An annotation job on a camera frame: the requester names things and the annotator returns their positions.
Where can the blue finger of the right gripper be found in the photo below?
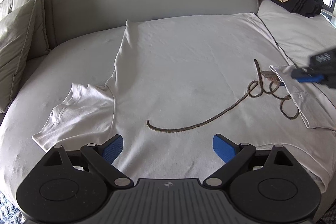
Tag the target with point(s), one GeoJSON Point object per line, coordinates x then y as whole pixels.
{"type": "Point", "coordinates": [303, 75]}

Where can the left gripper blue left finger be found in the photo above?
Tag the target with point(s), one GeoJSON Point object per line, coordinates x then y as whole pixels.
{"type": "Point", "coordinates": [100, 158]}

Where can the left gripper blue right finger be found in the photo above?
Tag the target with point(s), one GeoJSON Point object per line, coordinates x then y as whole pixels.
{"type": "Point", "coordinates": [235, 157]}

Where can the light grey t-shirt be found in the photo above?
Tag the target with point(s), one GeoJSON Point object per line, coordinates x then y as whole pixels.
{"type": "Point", "coordinates": [178, 82]}

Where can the black folded garment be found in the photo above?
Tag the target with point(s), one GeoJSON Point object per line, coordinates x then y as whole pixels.
{"type": "Point", "coordinates": [307, 8]}

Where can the patterned floor rug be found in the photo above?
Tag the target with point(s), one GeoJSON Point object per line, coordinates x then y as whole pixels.
{"type": "Point", "coordinates": [9, 213]}

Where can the grey fabric sofa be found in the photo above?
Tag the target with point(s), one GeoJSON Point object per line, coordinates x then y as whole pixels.
{"type": "Point", "coordinates": [86, 35]}

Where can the front olive cushion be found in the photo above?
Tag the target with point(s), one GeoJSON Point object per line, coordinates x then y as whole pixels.
{"type": "Point", "coordinates": [15, 43]}

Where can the olive cushion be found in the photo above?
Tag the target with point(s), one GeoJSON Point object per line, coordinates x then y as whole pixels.
{"type": "Point", "coordinates": [15, 43]}
{"type": "Point", "coordinates": [34, 11]}

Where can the rear olive cushion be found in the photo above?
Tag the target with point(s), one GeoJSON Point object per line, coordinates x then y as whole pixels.
{"type": "Point", "coordinates": [34, 11]}

